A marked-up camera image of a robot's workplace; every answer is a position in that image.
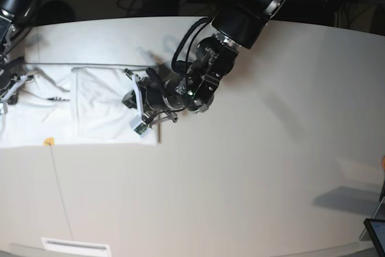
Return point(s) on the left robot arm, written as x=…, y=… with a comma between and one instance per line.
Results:
x=204, y=56

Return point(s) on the white paper label strip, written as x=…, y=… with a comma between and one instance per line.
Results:
x=76, y=248

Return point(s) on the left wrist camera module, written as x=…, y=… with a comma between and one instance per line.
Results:
x=139, y=126

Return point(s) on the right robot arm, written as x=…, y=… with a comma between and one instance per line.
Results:
x=13, y=12

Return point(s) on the dark tablet screen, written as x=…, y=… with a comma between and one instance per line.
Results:
x=375, y=229

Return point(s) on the white printed T-shirt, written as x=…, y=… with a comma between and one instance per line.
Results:
x=72, y=104

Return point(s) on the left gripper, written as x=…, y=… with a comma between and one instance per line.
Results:
x=154, y=98

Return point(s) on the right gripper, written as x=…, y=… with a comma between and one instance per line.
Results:
x=10, y=86

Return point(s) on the orange object at edge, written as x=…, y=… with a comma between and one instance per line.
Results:
x=383, y=162

